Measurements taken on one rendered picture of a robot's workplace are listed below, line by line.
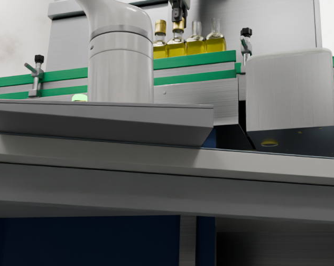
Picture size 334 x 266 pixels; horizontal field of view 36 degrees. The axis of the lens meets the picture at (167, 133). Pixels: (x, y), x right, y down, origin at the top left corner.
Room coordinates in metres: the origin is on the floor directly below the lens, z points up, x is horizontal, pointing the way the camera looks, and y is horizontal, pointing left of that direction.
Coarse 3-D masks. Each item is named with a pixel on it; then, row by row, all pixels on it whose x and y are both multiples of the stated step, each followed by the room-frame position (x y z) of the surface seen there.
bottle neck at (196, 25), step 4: (196, 20) 1.33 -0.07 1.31; (192, 24) 1.34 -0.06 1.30; (196, 24) 1.33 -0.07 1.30; (200, 24) 1.34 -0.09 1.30; (192, 28) 1.34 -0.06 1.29; (196, 28) 1.33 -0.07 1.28; (200, 28) 1.34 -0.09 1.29; (192, 32) 1.34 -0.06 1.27; (196, 32) 1.33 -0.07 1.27; (200, 32) 1.34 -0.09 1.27
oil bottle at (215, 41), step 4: (216, 32) 1.31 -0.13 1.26; (208, 36) 1.31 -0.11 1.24; (212, 36) 1.30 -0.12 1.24; (216, 36) 1.30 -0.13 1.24; (220, 36) 1.30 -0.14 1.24; (208, 40) 1.31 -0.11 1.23; (212, 40) 1.30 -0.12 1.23; (216, 40) 1.30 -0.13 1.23; (220, 40) 1.30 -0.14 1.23; (224, 40) 1.31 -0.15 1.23; (208, 44) 1.31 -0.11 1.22; (212, 44) 1.30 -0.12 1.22; (216, 44) 1.30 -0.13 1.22; (220, 44) 1.30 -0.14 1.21; (224, 44) 1.31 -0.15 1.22; (208, 48) 1.31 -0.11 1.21; (212, 48) 1.30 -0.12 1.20; (216, 48) 1.30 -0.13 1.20; (220, 48) 1.30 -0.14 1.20; (224, 48) 1.31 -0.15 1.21; (208, 52) 1.31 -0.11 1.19
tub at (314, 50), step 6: (312, 48) 0.92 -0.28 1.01; (318, 48) 0.92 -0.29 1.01; (324, 48) 0.92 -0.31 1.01; (258, 54) 0.96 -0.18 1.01; (264, 54) 0.95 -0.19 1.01; (270, 54) 0.95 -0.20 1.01; (276, 54) 0.94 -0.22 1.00; (282, 54) 0.94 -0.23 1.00; (288, 54) 0.94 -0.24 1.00; (294, 54) 0.94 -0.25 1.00; (300, 54) 0.94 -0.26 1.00; (252, 60) 0.98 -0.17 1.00
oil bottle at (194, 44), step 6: (192, 36) 1.33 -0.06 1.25; (198, 36) 1.32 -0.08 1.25; (186, 42) 1.33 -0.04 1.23; (192, 42) 1.32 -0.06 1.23; (198, 42) 1.32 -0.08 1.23; (204, 42) 1.32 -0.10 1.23; (186, 48) 1.33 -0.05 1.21; (192, 48) 1.32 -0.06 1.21; (198, 48) 1.32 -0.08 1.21; (204, 48) 1.33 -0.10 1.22; (186, 54) 1.33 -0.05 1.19
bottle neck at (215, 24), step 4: (212, 20) 1.32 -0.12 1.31; (216, 20) 1.31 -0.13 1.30; (220, 20) 1.32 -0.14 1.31; (212, 24) 1.32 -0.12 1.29; (216, 24) 1.32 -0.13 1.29; (220, 24) 1.32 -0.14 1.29; (212, 28) 1.32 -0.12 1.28; (216, 28) 1.32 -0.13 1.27; (220, 28) 1.32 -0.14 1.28; (212, 32) 1.32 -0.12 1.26; (220, 32) 1.32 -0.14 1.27
